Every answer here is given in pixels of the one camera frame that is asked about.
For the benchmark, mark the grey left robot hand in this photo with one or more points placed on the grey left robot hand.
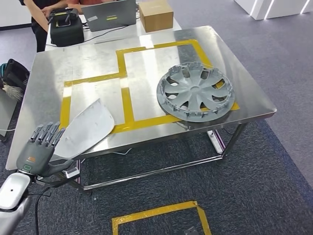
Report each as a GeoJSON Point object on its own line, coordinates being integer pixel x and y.
{"type": "Point", "coordinates": [34, 159]}

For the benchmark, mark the white curved plastic part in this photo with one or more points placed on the white curved plastic part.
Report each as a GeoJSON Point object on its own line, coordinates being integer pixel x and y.
{"type": "Point", "coordinates": [85, 129]}

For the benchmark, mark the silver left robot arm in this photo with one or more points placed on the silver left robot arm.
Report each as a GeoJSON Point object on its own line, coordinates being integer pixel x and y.
{"type": "Point", "coordinates": [12, 217]}

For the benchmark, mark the stainless steel workbench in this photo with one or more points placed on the stainless steel workbench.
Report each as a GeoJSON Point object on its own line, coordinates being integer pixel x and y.
{"type": "Point", "coordinates": [146, 81]}

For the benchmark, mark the white wrist housing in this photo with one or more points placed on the white wrist housing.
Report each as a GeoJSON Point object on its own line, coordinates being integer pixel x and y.
{"type": "Point", "coordinates": [13, 189]}

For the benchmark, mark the grey cabinet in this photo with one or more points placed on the grey cabinet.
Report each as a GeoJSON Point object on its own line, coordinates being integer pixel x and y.
{"type": "Point", "coordinates": [6, 113]}

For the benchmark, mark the black bag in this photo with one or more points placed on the black bag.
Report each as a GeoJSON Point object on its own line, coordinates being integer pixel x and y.
{"type": "Point", "coordinates": [14, 76]}

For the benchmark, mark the black equipment case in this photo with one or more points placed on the black equipment case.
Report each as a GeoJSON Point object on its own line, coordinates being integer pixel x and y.
{"type": "Point", "coordinates": [65, 32]}

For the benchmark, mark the grey laptop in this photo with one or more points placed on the grey laptop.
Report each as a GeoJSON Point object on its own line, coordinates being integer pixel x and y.
{"type": "Point", "coordinates": [110, 14]}

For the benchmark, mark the white desk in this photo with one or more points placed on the white desk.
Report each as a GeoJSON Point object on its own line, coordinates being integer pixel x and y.
{"type": "Point", "coordinates": [156, 35]}

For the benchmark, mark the brown cardboard box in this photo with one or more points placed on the brown cardboard box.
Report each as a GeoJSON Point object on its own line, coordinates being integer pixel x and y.
{"type": "Point", "coordinates": [156, 16]}

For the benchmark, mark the grey plastic hubcap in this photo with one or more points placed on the grey plastic hubcap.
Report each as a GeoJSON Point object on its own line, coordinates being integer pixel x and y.
{"type": "Point", "coordinates": [195, 90]}

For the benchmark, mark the white power strip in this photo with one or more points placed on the white power strip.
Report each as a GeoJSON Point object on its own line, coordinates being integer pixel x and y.
{"type": "Point", "coordinates": [216, 142]}

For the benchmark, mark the white lit display block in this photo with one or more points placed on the white lit display block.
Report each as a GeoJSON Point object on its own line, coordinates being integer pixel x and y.
{"type": "Point", "coordinates": [281, 8]}

